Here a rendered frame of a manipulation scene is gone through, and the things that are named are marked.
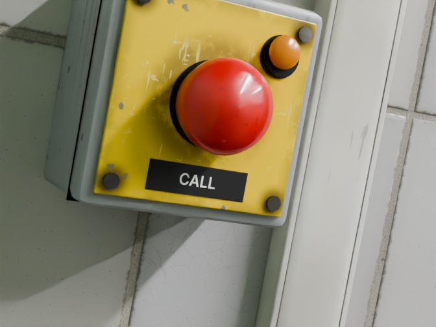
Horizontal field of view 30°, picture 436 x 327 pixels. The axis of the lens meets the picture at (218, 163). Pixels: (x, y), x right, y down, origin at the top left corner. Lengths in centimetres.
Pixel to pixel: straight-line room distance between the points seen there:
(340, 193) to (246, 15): 14
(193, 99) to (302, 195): 13
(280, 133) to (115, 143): 8
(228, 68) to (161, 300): 16
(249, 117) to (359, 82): 13
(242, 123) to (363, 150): 14
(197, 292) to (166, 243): 3
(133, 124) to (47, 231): 10
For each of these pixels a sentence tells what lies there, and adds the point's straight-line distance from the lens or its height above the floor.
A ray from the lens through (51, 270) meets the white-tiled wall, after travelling 41.
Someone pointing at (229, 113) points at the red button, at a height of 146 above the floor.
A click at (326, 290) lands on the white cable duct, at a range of 46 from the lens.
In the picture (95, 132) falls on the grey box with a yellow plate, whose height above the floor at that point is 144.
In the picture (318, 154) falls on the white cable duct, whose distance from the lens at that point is 44.
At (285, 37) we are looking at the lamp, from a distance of 35.
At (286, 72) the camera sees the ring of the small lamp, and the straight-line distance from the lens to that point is 36.
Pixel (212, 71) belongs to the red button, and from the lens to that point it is 32.
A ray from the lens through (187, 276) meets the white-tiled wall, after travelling 44.
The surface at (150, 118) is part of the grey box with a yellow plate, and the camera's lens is 34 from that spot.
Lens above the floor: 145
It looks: 3 degrees down
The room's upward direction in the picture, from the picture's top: 10 degrees clockwise
